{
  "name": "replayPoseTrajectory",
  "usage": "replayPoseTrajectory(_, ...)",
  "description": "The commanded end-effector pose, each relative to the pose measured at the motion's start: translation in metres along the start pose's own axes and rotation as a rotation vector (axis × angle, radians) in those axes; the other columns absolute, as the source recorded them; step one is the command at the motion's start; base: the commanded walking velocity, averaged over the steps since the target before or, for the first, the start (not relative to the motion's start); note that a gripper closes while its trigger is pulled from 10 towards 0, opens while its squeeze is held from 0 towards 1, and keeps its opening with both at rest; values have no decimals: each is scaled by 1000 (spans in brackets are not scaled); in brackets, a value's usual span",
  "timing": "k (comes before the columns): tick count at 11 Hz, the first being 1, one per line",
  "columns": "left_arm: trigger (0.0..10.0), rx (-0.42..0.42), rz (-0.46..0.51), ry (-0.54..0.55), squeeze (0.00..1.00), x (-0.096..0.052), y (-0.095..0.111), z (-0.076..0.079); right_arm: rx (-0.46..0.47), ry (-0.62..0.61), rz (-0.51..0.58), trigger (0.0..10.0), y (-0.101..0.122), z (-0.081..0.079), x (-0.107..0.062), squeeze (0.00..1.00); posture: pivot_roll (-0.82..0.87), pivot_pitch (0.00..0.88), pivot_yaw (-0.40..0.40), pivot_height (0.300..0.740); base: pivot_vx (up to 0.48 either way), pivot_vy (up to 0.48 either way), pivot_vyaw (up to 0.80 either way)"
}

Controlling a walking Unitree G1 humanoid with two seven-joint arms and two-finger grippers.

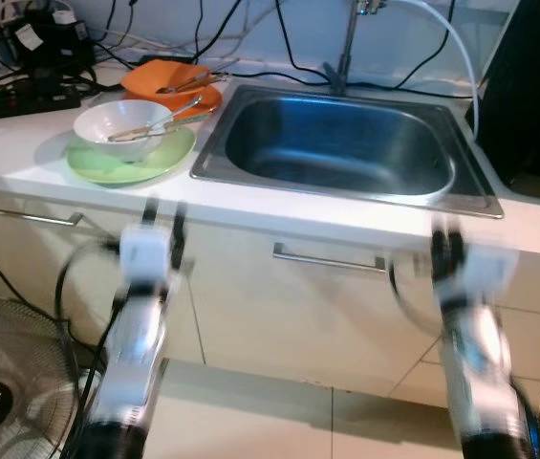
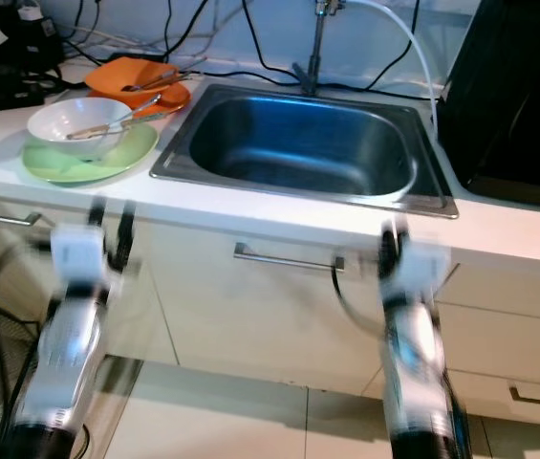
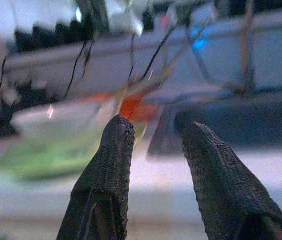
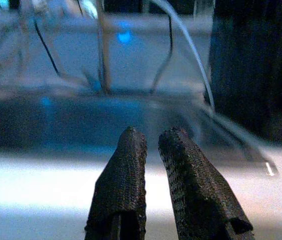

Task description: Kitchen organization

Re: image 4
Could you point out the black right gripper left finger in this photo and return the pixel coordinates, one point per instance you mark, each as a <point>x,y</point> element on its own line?
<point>120,190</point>

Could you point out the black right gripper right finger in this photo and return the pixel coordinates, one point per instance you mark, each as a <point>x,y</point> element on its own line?
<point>200,200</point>

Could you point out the steel kitchen sink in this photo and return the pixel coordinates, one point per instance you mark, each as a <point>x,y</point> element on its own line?
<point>56,120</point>

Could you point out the steel gooseneck faucet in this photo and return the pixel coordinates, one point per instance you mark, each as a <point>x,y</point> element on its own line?
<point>104,50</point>

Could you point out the black tall appliance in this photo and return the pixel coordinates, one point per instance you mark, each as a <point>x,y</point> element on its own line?
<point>255,62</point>

